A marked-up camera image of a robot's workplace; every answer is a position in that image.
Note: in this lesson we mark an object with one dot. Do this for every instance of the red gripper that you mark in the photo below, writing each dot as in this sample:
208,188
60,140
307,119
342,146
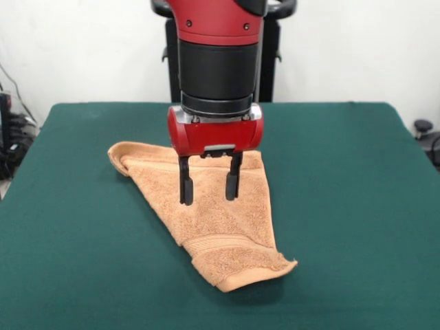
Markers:
216,137

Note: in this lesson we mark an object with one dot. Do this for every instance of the tan terry towel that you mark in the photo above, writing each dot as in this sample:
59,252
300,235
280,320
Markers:
223,227

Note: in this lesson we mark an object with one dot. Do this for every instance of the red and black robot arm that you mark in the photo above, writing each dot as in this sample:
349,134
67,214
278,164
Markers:
216,68

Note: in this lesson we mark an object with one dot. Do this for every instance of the dark green table cloth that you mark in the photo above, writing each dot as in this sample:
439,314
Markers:
86,223

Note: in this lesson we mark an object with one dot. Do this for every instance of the black equipment pile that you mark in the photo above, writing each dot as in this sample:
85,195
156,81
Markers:
13,137

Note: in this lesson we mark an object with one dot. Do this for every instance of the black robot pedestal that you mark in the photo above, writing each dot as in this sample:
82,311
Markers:
172,68

